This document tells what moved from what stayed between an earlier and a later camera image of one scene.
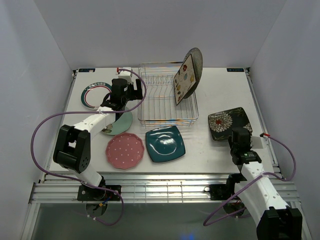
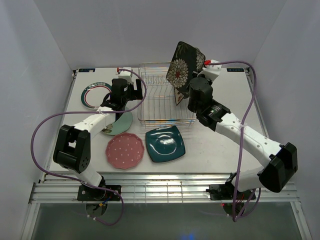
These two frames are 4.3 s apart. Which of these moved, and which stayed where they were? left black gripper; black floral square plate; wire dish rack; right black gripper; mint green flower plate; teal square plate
Moved: black floral square plate; right black gripper
Stayed: mint green flower plate; wire dish rack; left black gripper; teal square plate
